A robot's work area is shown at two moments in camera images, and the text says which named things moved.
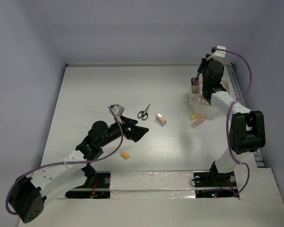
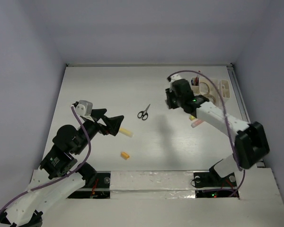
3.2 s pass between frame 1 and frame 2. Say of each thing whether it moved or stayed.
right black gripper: moved
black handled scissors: stayed
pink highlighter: stayed
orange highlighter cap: stayed
